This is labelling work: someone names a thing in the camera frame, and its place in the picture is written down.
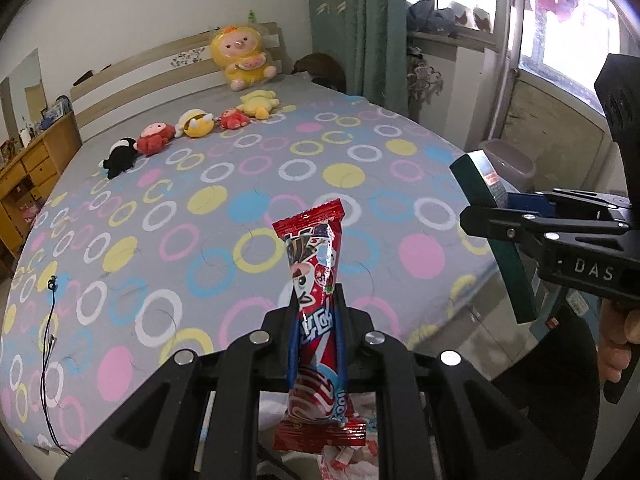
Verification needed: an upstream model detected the beige wooden headboard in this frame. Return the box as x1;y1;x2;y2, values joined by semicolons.
70;22;287;144

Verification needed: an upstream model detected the brown fuzzy cushion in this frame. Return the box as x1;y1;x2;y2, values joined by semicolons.
292;52;347;94

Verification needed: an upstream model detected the white plastic bag red print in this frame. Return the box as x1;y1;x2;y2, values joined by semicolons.
257;390;384;480

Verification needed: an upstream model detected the bed with circle printed sheet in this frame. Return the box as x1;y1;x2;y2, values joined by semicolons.
0;79;502;461

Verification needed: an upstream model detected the blue framed picture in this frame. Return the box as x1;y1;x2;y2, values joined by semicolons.
42;95;71;129

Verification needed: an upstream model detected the wooden desk with drawers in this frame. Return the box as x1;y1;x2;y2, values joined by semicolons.
0;110;84;263

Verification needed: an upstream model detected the small red plush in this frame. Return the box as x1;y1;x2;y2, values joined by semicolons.
219;107;249;131

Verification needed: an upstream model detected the yellow duck plush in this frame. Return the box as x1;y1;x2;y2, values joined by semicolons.
236;88;282;121

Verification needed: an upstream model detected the teal box with label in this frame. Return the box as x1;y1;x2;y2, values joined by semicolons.
534;280;603;333

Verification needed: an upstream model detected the large yellow pig plush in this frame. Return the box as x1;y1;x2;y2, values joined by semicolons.
209;27;279;92

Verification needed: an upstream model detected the dark green box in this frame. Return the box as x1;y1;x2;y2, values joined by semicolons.
448;151;539;324

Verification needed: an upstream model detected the black cable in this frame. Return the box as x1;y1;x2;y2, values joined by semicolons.
37;274;74;457

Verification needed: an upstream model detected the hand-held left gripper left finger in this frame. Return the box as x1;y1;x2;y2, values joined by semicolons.
54;287;301;480

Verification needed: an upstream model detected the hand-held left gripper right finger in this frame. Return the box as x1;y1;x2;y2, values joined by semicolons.
334;282;581;480

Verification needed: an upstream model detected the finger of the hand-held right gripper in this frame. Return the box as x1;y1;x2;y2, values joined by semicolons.
459;203;632;252
506;187;632;224

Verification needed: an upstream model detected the red candy wrapper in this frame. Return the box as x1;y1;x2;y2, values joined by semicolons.
272;198;369;454

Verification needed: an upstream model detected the black and white plush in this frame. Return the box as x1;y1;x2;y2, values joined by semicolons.
99;137;139;180

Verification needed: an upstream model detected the pile of clothes on sill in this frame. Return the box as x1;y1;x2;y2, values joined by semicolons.
407;0;494;39

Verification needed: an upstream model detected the green patterned curtain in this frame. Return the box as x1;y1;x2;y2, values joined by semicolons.
307;0;410;122

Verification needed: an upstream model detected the red round plush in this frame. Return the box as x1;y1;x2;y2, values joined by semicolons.
137;120;175;156

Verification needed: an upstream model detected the yellow and white plush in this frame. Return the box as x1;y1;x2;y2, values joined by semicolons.
175;108;217;140

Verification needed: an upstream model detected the person's right hand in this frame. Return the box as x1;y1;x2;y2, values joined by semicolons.
597;303;640;386

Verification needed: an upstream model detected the wall mirror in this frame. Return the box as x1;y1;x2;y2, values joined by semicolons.
0;48;47;137

